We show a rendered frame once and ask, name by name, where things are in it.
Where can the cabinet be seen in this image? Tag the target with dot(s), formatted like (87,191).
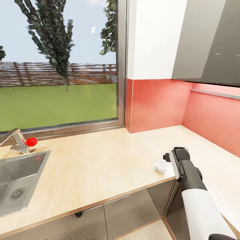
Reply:
(108,220)
(209,44)
(176,215)

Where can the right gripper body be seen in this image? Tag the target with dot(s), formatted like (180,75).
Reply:
(167,157)

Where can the coffee cup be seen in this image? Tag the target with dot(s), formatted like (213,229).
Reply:
(161,166)

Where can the fixed window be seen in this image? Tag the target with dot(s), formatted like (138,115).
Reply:
(63,67)

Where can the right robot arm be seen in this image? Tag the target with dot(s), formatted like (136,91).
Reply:
(204,219)

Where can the drop in sink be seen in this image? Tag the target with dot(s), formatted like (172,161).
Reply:
(19,173)

